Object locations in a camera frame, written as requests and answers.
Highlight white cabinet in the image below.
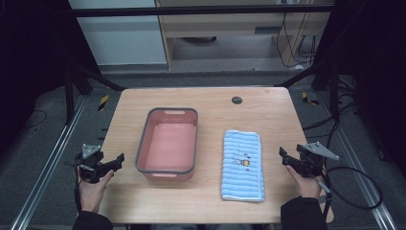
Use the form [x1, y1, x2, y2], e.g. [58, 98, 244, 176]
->
[68, 0, 169, 67]

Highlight person's right hand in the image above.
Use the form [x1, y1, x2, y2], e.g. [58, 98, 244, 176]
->
[284, 164, 324, 199]

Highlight yellow and black tape strip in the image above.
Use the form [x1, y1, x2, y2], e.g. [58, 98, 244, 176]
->
[97, 94, 110, 112]
[301, 91, 321, 106]

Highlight black floor cables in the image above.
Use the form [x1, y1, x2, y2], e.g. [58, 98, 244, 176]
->
[301, 76, 363, 141]

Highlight black hanging cables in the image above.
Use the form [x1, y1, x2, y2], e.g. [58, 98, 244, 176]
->
[275, 11, 318, 70]

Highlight aluminium floor rail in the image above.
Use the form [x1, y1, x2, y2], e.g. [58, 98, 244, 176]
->
[9, 95, 88, 230]
[318, 91, 399, 230]

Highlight pink basin with grey rim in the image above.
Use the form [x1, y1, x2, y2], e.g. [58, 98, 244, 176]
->
[134, 106, 199, 183]

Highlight thin black floor cable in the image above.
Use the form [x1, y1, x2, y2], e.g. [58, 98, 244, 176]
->
[21, 108, 48, 130]

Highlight black metal frame bar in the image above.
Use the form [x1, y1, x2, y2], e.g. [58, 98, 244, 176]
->
[68, 4, 337, 18]

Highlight person's left hand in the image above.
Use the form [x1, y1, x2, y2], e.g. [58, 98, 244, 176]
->
[78, 169, 115, 214]

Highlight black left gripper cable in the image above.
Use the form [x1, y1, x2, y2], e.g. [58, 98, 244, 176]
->
[73, 166, 81, 214]

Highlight blue striped towel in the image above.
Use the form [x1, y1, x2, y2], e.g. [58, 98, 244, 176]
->
[220, 128, 266, 203]

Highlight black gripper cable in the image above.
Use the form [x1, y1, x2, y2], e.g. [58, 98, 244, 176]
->
[73, 166, 81, 214]
[317, 166, 384, 212]

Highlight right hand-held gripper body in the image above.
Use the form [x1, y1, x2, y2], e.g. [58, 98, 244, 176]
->
[294, 142, 340, 179]

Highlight black metal frame strut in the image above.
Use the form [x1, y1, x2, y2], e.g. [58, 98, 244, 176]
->
[64, 61, 127, 126]
[275, 61, 340, 123]

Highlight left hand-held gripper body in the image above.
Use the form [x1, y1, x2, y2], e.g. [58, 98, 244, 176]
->
[74, 143, 108, 185]

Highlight light wooden desk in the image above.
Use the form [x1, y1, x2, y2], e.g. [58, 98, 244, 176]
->
[154, 0, 335, 70]

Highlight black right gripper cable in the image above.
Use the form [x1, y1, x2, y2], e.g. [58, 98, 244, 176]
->
[317, 166, 384, 212]

